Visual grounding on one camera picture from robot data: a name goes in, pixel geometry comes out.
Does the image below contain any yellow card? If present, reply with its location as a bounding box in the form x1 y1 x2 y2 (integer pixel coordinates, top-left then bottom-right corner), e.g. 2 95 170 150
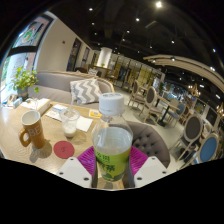
88 109 102 119

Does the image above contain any green potted plant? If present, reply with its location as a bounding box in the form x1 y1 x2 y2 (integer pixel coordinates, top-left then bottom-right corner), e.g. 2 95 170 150
11 66 40 101

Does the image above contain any white napkin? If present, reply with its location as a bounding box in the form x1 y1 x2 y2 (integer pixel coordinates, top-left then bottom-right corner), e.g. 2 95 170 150
75 115 94 133

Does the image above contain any light blue small box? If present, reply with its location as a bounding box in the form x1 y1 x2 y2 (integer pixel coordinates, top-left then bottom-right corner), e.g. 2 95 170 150
11 97 24 109

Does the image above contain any flat round red coaster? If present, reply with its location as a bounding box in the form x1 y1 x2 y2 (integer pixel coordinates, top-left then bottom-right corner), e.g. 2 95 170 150
53 140 76 160

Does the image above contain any group of ceiling spotlights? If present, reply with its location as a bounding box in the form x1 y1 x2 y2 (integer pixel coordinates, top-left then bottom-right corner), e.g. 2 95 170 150
88 0 218 73

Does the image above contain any grey white zigzag pillow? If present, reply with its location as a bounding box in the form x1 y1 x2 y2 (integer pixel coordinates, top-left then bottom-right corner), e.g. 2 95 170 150
69 78 104 105

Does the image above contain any blue and white card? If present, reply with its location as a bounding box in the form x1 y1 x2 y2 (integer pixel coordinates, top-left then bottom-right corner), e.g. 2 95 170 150
52 103 68 113

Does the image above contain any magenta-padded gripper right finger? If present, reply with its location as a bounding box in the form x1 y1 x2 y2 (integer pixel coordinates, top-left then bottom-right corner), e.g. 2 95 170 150
125 145 170 189

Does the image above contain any curved beige ceiling canopy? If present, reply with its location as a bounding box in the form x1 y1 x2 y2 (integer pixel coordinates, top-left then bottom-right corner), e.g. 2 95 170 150
143 54 224 94

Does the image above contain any window with festive stickers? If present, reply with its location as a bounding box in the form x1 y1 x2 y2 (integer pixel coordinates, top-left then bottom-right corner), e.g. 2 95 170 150
0 13 54 101

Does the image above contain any white paper slip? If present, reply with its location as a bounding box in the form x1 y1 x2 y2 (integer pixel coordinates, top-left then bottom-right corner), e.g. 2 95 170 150
44 109 63 122

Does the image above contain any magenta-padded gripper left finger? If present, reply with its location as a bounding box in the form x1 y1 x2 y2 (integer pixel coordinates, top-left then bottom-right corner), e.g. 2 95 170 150
56 145 99 189

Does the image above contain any group of dining chairs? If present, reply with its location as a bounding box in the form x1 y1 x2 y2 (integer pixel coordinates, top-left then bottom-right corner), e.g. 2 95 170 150
128 79 224 168

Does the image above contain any grey curved sofa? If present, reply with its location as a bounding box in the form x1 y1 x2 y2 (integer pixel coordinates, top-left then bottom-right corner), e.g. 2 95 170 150
28 69 116 111

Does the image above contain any clear plastic cup with straw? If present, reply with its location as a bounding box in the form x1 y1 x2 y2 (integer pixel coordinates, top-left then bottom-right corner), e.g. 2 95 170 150
59 91 81 139

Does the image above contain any brown mug with white inside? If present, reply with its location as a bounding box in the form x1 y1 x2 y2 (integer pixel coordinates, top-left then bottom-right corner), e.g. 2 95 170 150
18 109 46 150

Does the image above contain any clear bottle with green label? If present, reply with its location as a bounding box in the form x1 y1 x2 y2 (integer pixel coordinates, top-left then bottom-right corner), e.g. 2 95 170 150
91 92 134 183

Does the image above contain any dark dining table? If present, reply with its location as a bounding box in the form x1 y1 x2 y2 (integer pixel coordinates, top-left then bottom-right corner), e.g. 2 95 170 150
154 94 183 128

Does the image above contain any grey tufted armchair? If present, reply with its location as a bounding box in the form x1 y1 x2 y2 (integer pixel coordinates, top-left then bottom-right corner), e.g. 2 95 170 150
126 120 172 169

